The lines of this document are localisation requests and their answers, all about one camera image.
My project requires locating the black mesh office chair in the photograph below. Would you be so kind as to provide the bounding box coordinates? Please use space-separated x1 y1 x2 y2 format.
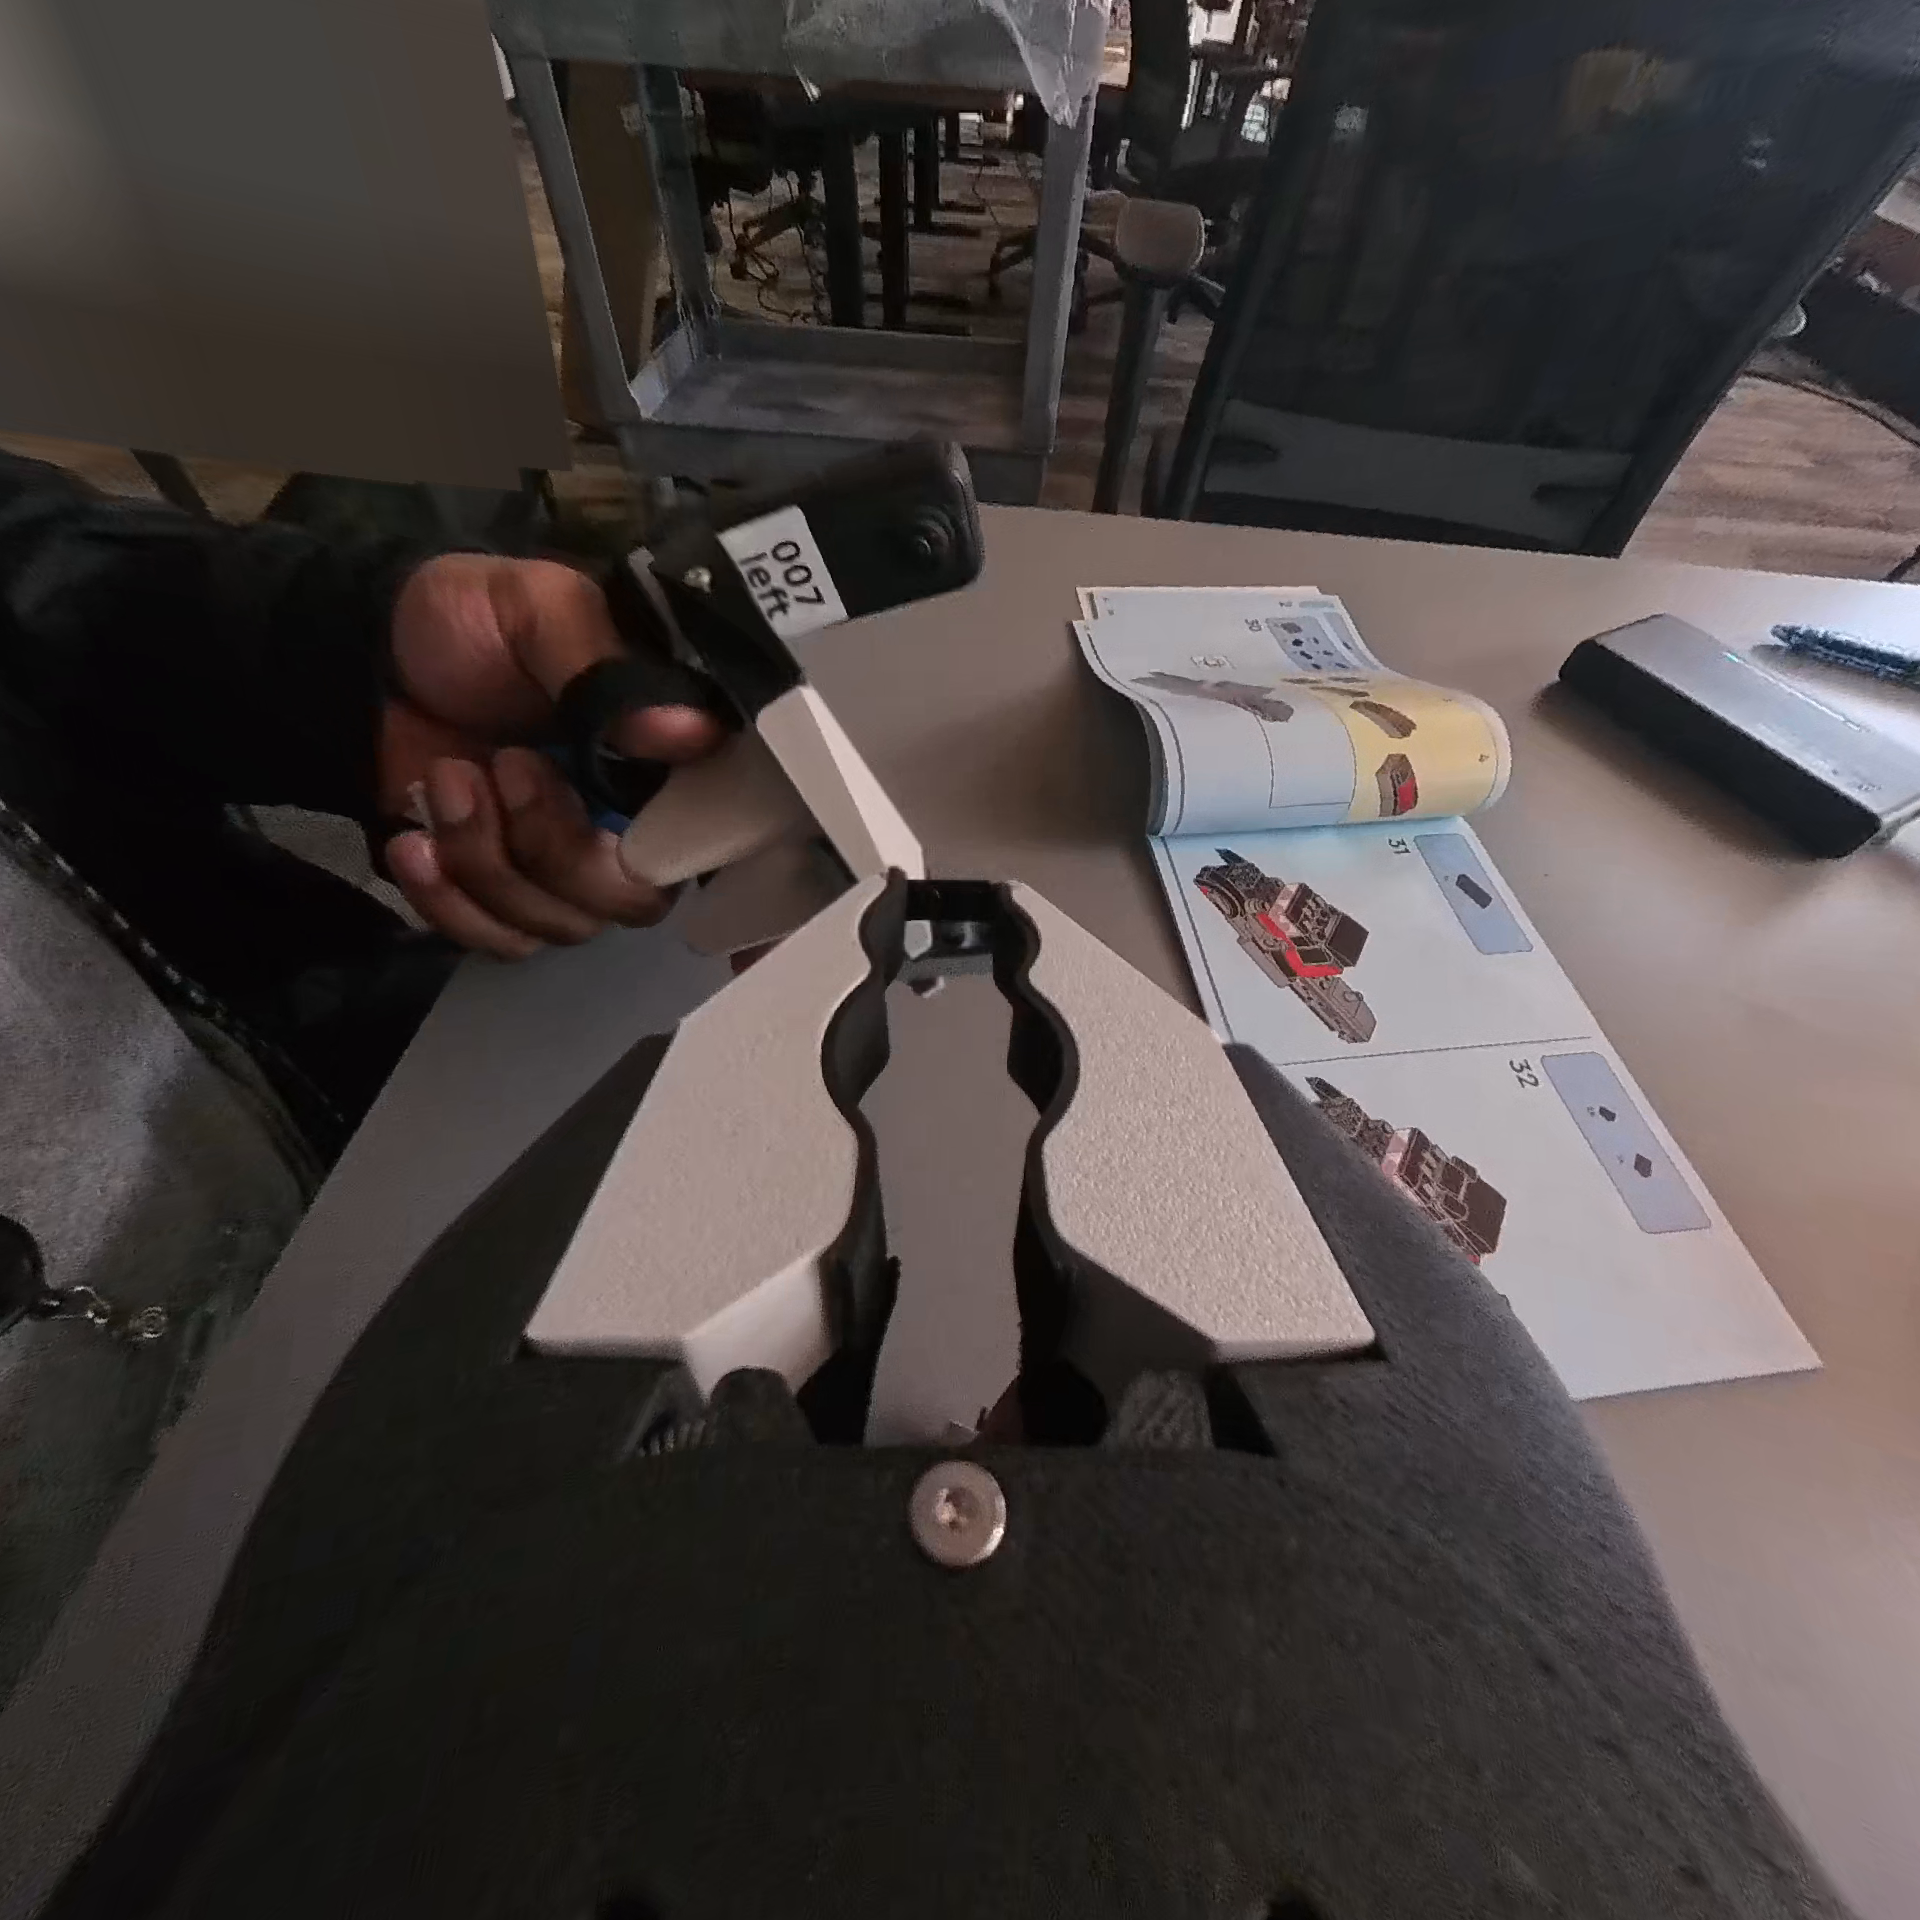
1093 0 1920 561

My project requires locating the grey toy brick assembly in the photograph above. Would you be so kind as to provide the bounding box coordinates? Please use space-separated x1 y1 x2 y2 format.
900 883 1009 1001

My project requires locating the person's grey shirt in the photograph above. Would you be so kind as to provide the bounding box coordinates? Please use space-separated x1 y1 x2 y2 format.
0 840 324 1698

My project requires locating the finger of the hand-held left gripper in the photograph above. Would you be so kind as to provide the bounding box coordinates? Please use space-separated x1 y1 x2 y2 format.
755 682 929 888
618 742 822 891

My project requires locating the brown desk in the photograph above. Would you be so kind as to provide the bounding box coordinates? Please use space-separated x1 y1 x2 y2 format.
0 503 1920 1920

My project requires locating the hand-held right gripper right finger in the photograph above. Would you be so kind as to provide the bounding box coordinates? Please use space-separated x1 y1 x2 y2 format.
991 883 1380 1390

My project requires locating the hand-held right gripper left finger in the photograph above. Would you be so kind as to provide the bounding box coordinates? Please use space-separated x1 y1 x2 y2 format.
522 874 912 1398

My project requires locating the person's left hand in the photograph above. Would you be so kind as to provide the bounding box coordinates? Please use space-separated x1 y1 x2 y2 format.
366 552 739 962

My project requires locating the blue pen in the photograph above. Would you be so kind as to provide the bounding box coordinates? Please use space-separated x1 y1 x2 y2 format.
1770 619 1920 678

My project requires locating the person's black jacket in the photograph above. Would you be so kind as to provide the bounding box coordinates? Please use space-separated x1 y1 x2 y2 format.
0 810 461 1188

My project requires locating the person's left forearm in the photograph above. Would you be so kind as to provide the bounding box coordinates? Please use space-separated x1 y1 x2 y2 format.
0 450 452 962

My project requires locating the toy instruction booklet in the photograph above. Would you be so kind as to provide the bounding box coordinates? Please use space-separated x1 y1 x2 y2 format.
1073 583 1824 1405

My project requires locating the black power bank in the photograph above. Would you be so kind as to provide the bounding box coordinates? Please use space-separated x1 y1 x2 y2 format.
1556 613 1920 863

